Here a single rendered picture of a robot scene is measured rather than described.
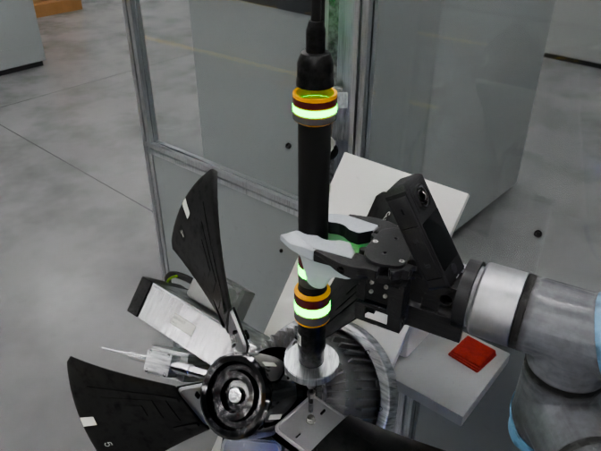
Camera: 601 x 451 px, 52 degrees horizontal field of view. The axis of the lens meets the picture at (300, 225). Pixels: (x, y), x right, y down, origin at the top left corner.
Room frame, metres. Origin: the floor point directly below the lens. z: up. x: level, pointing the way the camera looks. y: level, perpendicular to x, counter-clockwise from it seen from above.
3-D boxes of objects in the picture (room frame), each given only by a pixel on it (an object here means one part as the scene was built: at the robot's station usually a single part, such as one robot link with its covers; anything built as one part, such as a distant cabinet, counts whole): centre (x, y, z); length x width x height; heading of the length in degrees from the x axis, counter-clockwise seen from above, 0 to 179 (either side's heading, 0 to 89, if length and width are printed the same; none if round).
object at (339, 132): (1.19, -0.06, 1.39); 0.10 x 0.07 x 0.08; 176
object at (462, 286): (0.51, -0.12, 1.48); 0.12 x 0.08 x 0.09; 61
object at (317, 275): (0.54, -0.02, 1.48); 0.09 x 0.03 x 0.06; 69
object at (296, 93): (0.57, -0.01, 1.65); 0.04 x 0.04 x 0.03
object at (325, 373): (0.58, -0.01, 1.35); 0.09 x 0.07 x 0.10; 176
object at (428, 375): (1.07, -0.27, 0.84); 0.36 x 0.24 x 0.03; 51
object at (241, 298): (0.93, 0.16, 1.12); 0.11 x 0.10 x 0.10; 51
